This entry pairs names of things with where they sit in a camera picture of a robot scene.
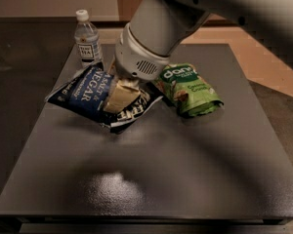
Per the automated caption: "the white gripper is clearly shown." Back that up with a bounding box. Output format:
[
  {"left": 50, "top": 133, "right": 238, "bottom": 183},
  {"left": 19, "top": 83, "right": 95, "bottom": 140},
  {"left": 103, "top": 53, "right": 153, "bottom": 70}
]
[{"left": 104, "top": 23, "right": 169, "bottom": 113}]

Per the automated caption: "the blue kettle chip bag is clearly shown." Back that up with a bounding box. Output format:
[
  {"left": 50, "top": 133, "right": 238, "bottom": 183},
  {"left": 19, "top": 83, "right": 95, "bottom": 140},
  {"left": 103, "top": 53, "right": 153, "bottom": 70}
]
[{"left": 46, "top": 62, "right": 162, "bottom": 134}]

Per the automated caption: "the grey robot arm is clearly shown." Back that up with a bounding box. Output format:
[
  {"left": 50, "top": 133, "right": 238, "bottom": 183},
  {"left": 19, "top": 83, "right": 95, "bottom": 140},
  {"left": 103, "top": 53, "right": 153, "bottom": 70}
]
[{"left": 109, "top": 0, "right": 293, "bottom": 83}]

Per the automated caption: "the clear plastic water bottle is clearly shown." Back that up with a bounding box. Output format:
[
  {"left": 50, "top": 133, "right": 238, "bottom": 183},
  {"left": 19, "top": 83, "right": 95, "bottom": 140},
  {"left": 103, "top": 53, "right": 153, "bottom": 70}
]
[{"left": 74, "top": 10, "right": 103, "bottom": 67}]

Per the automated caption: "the green snack pouch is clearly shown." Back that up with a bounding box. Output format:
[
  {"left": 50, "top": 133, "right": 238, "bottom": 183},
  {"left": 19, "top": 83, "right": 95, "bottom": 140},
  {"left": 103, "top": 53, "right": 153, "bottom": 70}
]
[{"left": 153, "top": 63, "right": 224, "bottom": 117}]

